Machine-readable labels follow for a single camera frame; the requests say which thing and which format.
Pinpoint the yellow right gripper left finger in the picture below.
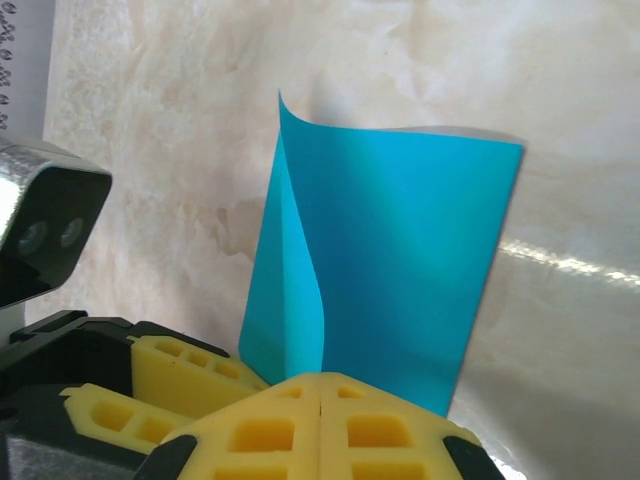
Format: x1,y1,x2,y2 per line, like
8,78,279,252
133,371,322,480

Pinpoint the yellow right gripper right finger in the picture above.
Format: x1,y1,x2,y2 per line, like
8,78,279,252
318,371,507,480

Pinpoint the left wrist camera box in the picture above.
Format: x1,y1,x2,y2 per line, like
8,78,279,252
0,137,113,307

